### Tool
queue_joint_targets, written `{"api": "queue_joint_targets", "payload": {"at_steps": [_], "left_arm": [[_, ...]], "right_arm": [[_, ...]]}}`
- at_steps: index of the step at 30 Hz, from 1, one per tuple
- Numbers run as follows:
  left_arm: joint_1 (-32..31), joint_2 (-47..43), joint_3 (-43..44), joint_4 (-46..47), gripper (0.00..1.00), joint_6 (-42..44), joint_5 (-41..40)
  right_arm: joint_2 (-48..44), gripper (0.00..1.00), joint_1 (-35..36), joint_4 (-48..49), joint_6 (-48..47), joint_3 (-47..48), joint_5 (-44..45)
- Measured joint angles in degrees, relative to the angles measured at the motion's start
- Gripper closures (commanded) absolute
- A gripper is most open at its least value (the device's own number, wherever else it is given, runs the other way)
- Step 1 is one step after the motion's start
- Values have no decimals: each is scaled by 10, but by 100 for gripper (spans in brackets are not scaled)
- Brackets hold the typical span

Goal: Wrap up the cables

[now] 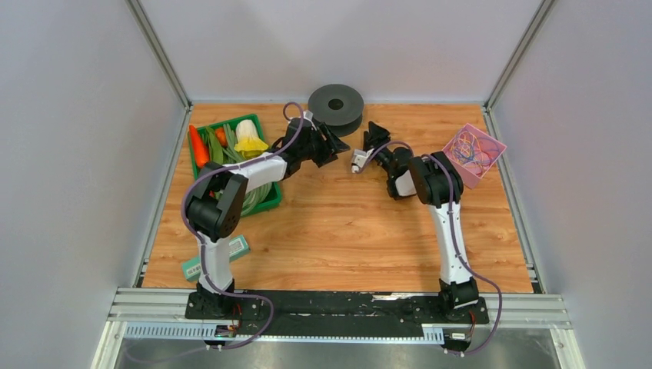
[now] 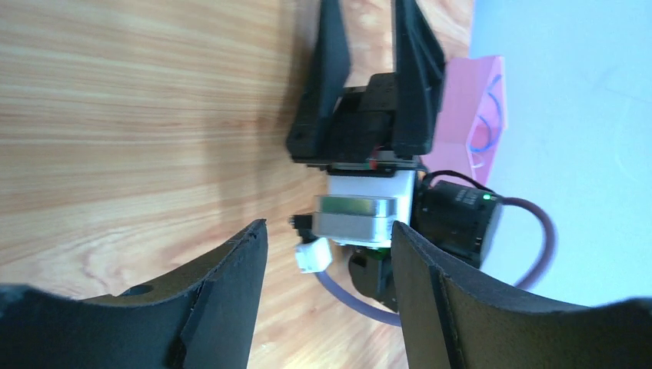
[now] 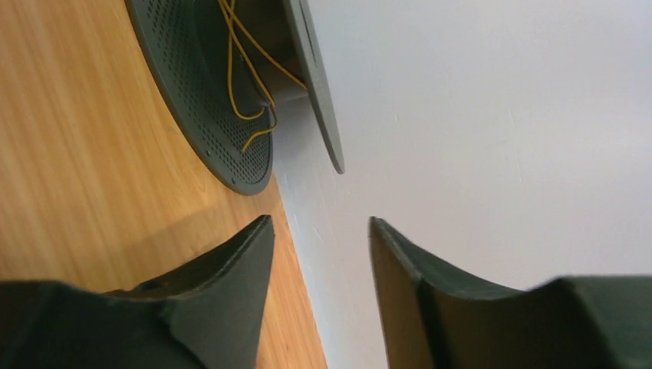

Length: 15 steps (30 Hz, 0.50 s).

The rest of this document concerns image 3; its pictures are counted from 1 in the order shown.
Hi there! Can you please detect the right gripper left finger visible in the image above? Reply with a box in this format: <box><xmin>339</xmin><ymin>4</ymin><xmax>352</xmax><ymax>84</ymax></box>
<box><xmin>1</xmin><ymin>215</ymin><xmax>274</xmax><ymax>368</ymax></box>

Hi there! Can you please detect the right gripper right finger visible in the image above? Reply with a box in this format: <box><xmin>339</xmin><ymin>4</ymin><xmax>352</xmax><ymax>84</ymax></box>
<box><xmin>368</xmin><ymin>217</ymin><xmax>651</xmax><ymax>368</ymax></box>

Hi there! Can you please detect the dark grey cable spool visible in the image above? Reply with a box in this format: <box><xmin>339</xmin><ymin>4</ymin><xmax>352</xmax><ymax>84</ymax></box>
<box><xmin>126</xmin><ymin>1</ymin><xmax>344</xmax><ymax>195</ymax></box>

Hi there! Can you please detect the yellow cable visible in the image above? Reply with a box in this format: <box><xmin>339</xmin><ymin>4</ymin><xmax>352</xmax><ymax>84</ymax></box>
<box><xmin>218</xmin><ymin>0</ymin><xmax>308</xmax><ymax>154</ymax></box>

